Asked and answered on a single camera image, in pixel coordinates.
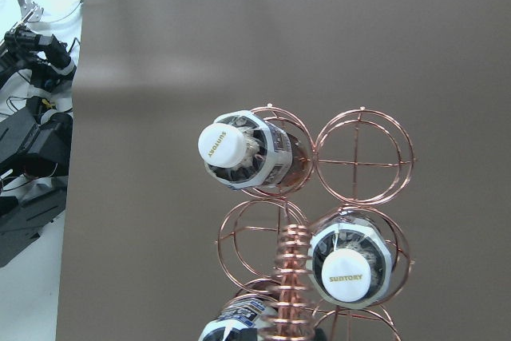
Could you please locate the black equipment on desk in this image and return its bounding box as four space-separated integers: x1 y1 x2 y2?
1 26 76 266

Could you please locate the tea bottle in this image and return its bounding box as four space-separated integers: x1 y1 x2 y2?
197 110 312 189
198 293 277 341
307 208 393 309

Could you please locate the copper wire bottle basket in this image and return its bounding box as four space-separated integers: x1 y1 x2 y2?
216 105 415 340

